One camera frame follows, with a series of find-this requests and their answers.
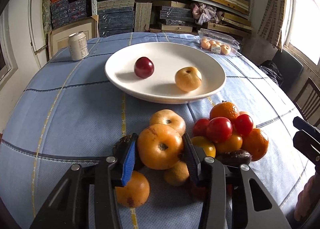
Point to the pink plastic bag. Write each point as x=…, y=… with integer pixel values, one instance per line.
x=203, y=13

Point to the pale peach apricot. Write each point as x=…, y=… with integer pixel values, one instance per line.
x=169, y=118

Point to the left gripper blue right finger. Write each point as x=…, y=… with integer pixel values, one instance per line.
x=191, y=159

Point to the orange mandarin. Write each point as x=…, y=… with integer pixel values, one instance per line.
x=256, y=143
x=225, y=109

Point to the wooden chair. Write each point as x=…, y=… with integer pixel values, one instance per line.
x=307, y=102

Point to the white drink can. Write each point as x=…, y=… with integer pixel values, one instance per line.
x=77, y=43

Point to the white ceramic plate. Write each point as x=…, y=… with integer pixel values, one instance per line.
x=167, y=58

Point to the operator hand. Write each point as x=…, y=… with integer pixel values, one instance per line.
x=307, y=198

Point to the dark red plum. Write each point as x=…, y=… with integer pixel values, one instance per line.
x=144, y=67
x=197, y=193

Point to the dark jacket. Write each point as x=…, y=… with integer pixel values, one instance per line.
x=270, y=69

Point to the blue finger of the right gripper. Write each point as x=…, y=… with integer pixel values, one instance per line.
x=301, y=124
x=307, y=145

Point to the yellow orange apricot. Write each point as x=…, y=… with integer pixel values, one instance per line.
x=159, y=146

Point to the speckled yellow apricot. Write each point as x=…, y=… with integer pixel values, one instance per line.
x=136, y=191

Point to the small yellow loquat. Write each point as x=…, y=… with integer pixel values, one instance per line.
x=177, y=175

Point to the yellow orange tomato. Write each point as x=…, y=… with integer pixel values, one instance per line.
x=206, y=145

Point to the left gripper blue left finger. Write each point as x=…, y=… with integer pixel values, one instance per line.
x=128, y=158

